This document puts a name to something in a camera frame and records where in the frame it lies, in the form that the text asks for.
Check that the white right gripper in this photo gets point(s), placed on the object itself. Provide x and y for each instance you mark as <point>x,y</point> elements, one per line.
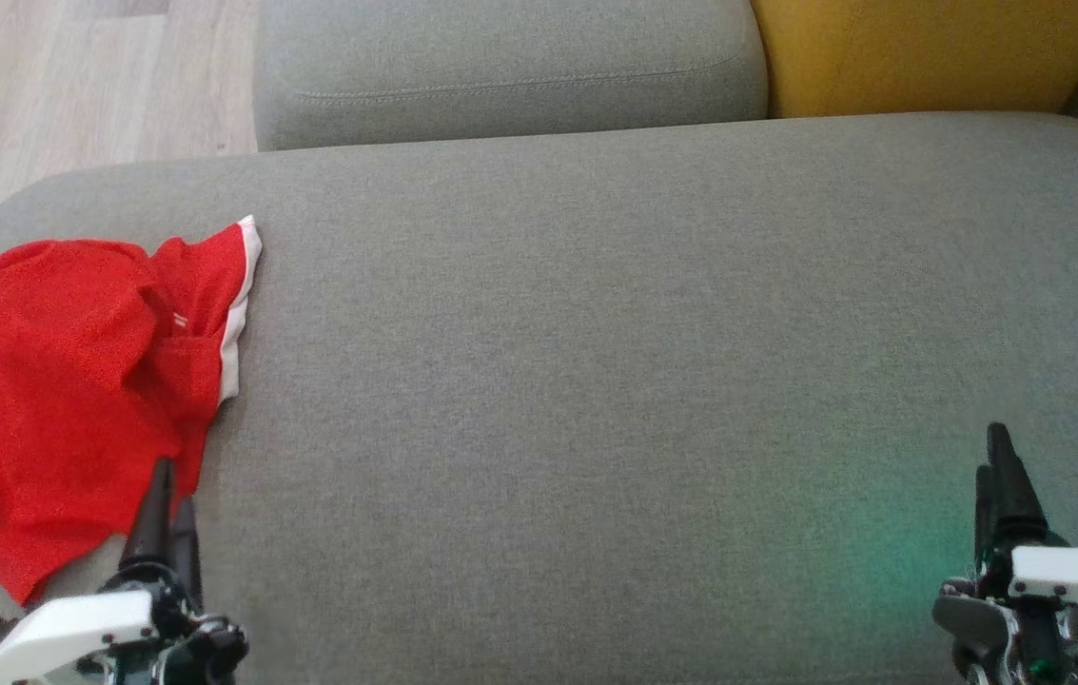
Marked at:
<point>1071,576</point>

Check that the red and white basketball jersey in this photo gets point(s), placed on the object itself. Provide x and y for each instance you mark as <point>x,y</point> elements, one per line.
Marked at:
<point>34,400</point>

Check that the yellow sofa cushion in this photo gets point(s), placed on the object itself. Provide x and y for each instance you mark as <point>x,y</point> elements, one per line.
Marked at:
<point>929,48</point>

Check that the grey sofa seat cushion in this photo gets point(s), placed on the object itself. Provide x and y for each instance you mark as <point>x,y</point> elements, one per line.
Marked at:
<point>596,381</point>

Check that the grey sofa back cushion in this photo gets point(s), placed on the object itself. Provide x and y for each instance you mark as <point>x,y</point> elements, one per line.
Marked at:
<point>500,67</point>

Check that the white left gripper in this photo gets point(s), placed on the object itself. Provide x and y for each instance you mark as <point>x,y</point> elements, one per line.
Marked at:
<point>72,628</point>

